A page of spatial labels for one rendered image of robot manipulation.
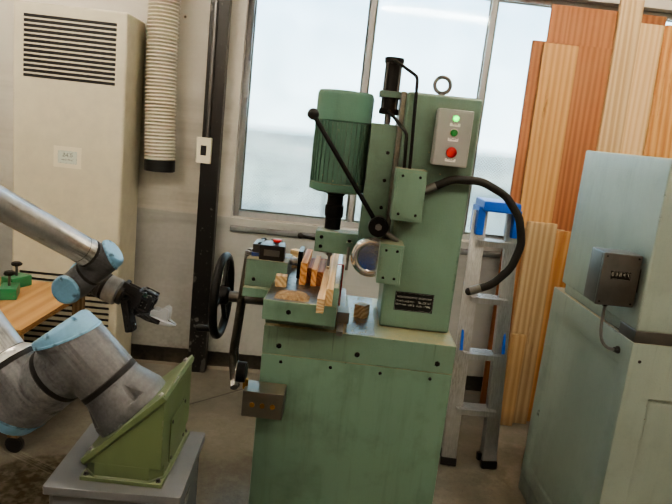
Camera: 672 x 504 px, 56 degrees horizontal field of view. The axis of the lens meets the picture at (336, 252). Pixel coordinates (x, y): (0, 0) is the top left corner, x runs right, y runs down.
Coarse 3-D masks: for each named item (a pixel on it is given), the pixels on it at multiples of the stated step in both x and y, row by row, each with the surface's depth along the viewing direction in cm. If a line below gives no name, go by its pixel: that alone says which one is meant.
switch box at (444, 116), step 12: (444, 108) 177; (444, 120) 177; (468, 120) 177; (444, 132) 178; (468, 132) 178; (432, 144) 184; (444, 144) 179; (456, 144) 179; (468, 144) 179; (432, 156) 181; (444, 156) 179; (456, 156) 179
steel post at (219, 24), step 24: (216, 0) 303; (216, 24) 306; (216, 48) 309; (216, 72) 311; (216, 96) 314; (216, 120) 316; (216, 144) 318; (216, 168) 321; (216, 192) 323; (216, 216) 330; (192, 288) 333; (192, 312) 336; (192, 336) 339
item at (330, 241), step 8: (320, 232) 199; (328, 232) 199; (336, 232) 199; (344, 232) 200; (352, 232) 201; (320, 240) 199; (328, 240) 199; (336, 240) 199; (344, 240) 199; (352, 240) 199; (320, 248) 200; (328, 248) 200; (336, 248) 200; (344, 248) 200; (352, 248) 200
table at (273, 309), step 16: (256, 288) 198; (272, 288) 189; (288, 288) 191; (304, 288) 193; (272, 304) 177; (288, 304) 177; (304, 304) 177; (288, 320) 178; (304, 320) 178; (320, 320) 178
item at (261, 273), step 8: (248, 256) 201; (256, 256) 202; (288, 256) 207; (248, 264) 199; (256, 264) 199; (264, 264) 199; (272, 264) 198; (280, 264) 198; (288, 264) 200; (248, 272) 199; (256, 272) 199; (264, 272) 199; (272, 272) 199; (280, 272) 199; (288, 272) 203; (248, 280) 200; (256, 280) 200; (264, 280) 200; (272, 280) 200
